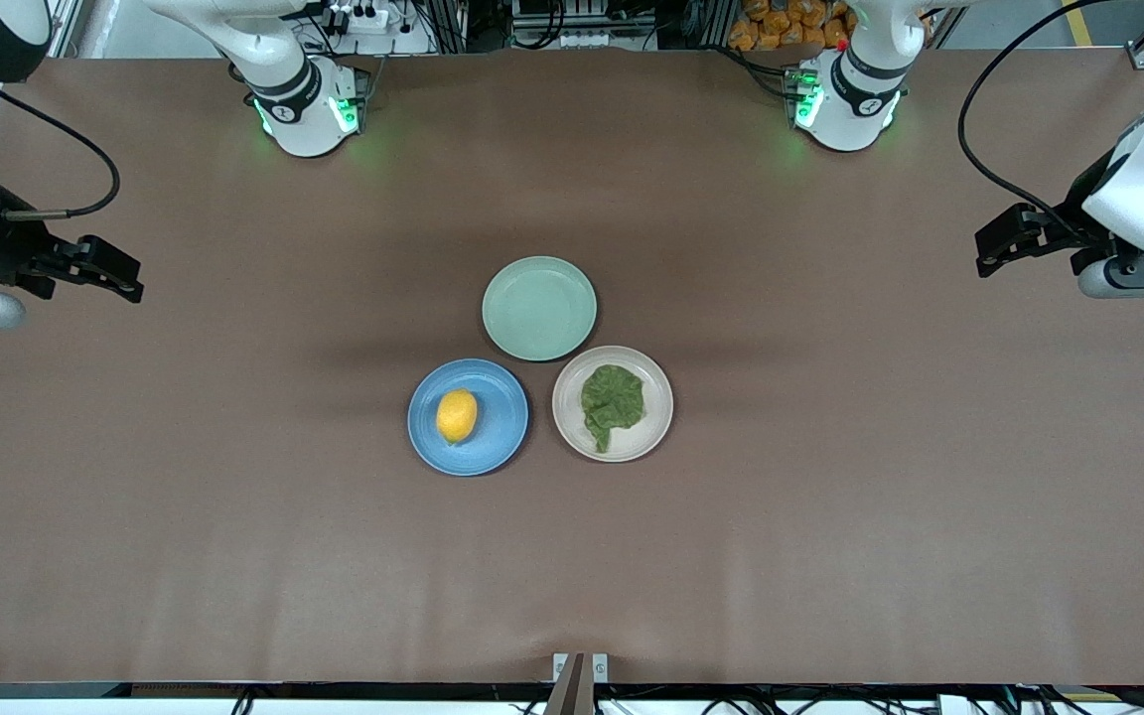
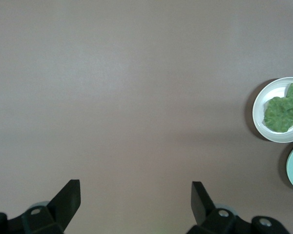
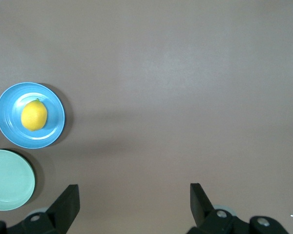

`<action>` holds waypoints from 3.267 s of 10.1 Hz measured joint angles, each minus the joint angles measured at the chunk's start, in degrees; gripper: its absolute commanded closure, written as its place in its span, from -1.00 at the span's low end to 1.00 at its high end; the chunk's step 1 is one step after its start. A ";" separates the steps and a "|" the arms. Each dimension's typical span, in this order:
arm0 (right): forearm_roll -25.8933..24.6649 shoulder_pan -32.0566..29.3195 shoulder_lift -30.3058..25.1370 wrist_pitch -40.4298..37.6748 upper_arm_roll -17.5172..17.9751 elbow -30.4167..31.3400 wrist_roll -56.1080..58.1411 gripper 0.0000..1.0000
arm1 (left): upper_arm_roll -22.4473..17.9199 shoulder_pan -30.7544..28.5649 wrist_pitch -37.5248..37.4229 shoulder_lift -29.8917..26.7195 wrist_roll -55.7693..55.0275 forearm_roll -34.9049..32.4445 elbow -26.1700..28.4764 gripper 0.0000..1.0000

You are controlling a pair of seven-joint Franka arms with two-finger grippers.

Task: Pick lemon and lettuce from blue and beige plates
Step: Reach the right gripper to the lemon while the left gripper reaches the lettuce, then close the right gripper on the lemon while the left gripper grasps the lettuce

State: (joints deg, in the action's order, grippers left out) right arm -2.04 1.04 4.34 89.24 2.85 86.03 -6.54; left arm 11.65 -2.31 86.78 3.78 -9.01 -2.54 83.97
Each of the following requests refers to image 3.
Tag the yellow lemon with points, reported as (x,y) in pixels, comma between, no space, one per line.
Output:
(34,116)

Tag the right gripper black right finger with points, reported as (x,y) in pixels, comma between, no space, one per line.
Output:
(201,207)

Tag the blue plate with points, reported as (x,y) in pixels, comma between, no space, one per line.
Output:
(9,126)

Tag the pale green plate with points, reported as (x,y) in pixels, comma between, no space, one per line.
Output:
(7,180)

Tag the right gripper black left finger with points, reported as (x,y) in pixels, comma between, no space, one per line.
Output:
(63,209)

